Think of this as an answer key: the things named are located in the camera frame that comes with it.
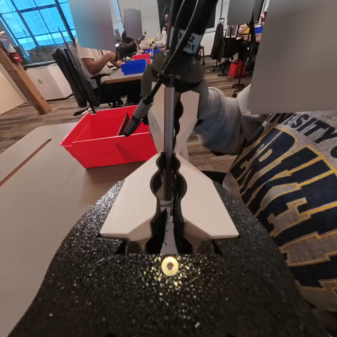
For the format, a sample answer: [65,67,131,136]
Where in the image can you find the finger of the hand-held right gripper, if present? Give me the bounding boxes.
[147,84,165,156]
[174,91,200,161]

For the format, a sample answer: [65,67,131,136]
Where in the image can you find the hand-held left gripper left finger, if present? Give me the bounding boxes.
[100,152,167,254]

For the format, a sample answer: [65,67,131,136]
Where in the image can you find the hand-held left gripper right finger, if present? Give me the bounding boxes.
[172,153,240,254]

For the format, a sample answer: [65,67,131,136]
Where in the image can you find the silver adapter dongle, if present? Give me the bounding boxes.
[124,97,154,138]

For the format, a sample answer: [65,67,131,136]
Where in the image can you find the black hub cable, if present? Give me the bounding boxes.
[157,0,202,87]

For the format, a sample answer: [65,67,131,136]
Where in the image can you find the red plastic bin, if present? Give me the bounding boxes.
[60,105,158,169]

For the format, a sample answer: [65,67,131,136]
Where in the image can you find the person's right forearm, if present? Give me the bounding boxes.
[193,84,264,156]

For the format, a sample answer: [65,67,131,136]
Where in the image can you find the dark bin divider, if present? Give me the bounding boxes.
[117,113,131,136]

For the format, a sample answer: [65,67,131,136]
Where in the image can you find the dark hanging cloth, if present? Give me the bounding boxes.
[211,22,226,64]

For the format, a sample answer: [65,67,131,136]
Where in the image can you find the blue plastic bin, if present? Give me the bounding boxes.
[121,59,147,75]

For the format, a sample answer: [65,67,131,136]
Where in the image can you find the red bag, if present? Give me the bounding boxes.
[229,59,248,78]

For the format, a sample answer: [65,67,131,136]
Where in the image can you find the wooden desk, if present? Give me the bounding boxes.
[104,67,148,85]

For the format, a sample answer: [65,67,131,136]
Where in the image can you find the person's printed grey sweatshirt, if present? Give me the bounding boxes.
[223,111,337,312]

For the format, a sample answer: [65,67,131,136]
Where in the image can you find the black office chair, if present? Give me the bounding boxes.
[52,47,124,116]

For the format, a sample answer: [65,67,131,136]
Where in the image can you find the red fire extinguisher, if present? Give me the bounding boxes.
[0,31,24,64]

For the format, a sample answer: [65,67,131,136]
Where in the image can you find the wooden post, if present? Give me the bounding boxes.
[0,43,52,115]

